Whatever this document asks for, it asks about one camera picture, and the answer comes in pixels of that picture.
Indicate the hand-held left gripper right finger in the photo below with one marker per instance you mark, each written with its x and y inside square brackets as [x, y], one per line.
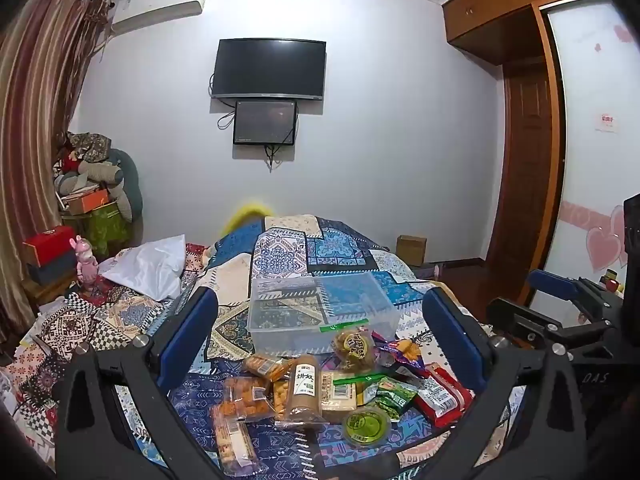
[452, 340]

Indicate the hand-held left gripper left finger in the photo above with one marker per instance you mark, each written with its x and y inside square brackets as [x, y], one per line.
[187, 340]

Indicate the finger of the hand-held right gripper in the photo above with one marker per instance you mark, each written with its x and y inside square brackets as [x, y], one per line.
[520, 320]
[552, 284]

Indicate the purple candy packet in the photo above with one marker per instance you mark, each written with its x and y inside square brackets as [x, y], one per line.
[395, 360]

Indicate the red snack packet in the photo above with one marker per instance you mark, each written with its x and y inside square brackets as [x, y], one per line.
[440, 400]

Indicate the orange cube snack packet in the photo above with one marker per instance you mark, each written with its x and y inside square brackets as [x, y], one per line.
[245, 397]

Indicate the orange cracker packet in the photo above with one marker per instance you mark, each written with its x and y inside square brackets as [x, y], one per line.
[265, 366]

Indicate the round cookie packet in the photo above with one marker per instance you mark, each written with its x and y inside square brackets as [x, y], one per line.
[352, 350]

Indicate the long clear cracker packet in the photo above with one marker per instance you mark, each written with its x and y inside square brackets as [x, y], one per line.
[235, 440]

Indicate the clear plastic storage container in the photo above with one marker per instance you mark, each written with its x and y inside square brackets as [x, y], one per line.
[300, 330]

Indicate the green jelly cup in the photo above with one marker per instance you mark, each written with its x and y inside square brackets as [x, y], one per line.
[367, 427]

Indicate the tan biscuit packet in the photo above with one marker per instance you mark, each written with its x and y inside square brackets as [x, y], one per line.
[300, 395]

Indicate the cream wafer packet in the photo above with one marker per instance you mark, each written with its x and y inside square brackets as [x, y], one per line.
[339, 401]

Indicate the white pillow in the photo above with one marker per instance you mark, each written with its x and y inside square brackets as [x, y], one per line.
[145, 270]

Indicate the cardboard box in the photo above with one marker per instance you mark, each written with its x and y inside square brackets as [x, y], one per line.
[411, 250]

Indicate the checked patterned bed sheet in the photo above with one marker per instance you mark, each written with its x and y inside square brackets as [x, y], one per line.
[75, 320]

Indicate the pink toy figure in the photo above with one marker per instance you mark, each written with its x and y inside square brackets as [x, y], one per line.
[86, 262]

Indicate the wooden wardrobe with heart panel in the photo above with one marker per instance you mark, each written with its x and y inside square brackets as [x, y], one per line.
[590, 160]

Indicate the green patterned cloth bundle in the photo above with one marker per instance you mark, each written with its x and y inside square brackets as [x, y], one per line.
[102, 230]

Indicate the yellow fabric item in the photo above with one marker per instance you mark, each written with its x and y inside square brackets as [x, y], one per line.
[247, 212]

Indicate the blue patchwork blanket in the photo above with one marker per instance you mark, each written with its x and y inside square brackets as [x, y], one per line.
[300, 255]

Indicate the dark grey box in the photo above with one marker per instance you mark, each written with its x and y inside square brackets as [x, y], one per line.
[52, 269]

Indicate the red box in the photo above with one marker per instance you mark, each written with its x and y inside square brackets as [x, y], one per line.
[47, 245]

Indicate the red and white sticker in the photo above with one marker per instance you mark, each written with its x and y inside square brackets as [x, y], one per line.
[608, 122]

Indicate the orange box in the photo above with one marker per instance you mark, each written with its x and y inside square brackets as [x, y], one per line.
[87, 201]

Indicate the striped brown curtain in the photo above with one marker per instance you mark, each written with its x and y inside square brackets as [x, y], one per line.
[35, 135]

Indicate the white air conditioner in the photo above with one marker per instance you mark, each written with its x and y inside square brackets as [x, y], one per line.
[160, 5]

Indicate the small black wall monitor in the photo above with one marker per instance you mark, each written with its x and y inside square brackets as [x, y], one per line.
[265, 122]

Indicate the large black wall television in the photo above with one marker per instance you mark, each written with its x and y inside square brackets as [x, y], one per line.
[270, 67]

